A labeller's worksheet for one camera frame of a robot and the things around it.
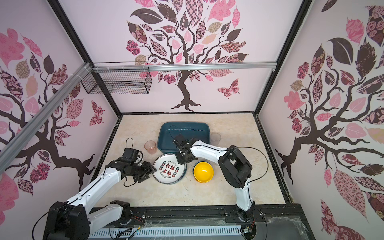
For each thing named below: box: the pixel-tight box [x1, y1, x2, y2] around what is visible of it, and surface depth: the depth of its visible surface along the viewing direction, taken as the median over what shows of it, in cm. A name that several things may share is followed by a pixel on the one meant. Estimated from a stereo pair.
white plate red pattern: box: [152, 153, 187, 185], surface depth 89 cm
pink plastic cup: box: [144, 140, 157, 155], surface depth 97 cm
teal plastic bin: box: [157, 122, 211, 154], surface depth 109 cm
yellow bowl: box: [193, 161, 214, 184], surface depth 83 cm
